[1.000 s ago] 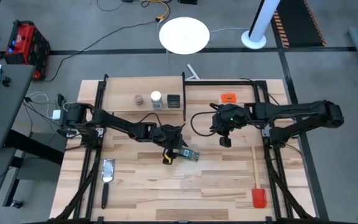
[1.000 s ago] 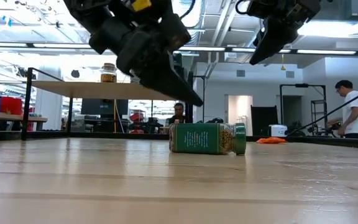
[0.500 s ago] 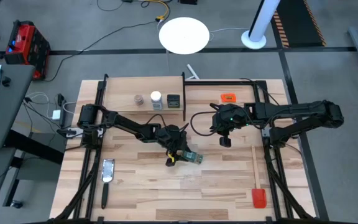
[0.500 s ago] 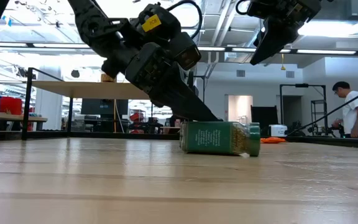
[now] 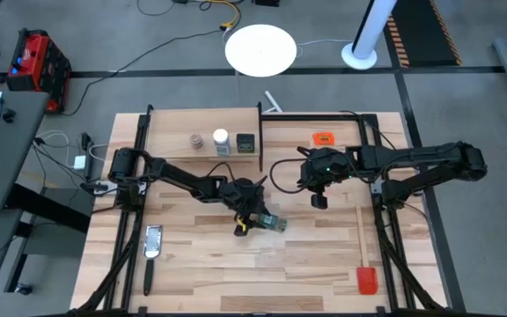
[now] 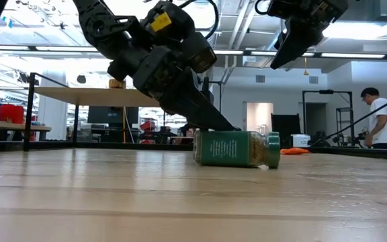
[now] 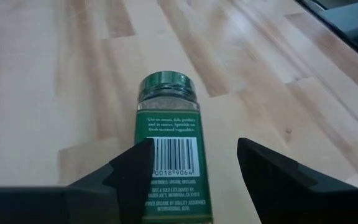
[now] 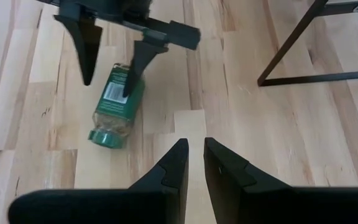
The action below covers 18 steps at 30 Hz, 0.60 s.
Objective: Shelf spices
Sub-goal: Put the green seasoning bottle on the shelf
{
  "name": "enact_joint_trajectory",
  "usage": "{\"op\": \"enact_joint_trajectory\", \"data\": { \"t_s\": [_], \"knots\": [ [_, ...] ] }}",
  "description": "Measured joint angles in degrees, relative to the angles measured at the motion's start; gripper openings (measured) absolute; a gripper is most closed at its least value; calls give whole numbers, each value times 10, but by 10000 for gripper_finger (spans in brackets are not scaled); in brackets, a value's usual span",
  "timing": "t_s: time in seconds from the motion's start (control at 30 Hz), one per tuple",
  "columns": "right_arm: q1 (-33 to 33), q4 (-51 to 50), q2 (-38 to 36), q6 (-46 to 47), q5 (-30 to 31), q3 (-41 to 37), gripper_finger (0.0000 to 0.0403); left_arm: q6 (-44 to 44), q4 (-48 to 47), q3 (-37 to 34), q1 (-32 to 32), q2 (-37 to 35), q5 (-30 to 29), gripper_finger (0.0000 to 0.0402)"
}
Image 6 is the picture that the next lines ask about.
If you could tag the red storage bin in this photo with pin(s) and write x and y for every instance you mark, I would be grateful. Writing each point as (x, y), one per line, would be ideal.
(11, 114)

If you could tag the small glass spice jar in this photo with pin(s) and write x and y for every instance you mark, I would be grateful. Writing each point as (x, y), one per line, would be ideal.
(117, 84)

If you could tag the white box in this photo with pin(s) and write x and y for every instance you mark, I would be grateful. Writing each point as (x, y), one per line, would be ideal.
(300, 140)

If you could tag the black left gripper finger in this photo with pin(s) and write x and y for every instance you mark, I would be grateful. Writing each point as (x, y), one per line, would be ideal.
(193, 104)

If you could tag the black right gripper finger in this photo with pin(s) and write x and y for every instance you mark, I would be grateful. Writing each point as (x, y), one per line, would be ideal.
(297, 40)

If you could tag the black monitor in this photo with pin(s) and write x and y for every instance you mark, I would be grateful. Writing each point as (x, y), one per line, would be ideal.
(113, 115)

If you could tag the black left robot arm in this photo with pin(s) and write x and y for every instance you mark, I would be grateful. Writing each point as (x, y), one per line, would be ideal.
(106, 30)

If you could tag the black standing panel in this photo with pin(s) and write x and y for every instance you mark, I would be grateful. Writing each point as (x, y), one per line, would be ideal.
(286, 129)

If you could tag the wooden workbench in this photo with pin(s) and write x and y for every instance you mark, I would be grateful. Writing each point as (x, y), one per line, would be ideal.
(12, 127)

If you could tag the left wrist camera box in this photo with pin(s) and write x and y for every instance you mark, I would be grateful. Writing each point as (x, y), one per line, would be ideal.
(198, 53)

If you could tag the wooden shelf with black legs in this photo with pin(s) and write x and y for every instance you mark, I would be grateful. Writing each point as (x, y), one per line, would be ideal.
(96, 97)

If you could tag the green-lid spice jar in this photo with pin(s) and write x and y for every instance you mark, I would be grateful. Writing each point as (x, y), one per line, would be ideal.
(234, 149)

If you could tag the person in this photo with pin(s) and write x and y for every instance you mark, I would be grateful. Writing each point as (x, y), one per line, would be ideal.
(381, 121)

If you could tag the flat orange packet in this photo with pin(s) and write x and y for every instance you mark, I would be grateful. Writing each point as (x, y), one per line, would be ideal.
(294, 151)

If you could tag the ceiling light strip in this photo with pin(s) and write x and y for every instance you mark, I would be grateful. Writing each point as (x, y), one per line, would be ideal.
(348, 55)

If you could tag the yellow hanging pendant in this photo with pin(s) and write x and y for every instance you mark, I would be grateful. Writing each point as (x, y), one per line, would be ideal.
(305, 71)

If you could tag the yellow tag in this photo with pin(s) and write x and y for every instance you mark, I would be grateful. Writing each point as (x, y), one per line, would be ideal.
(161, 21)

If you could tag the black metal room frame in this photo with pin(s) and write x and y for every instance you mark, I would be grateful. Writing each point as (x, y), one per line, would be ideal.
(328, 91)

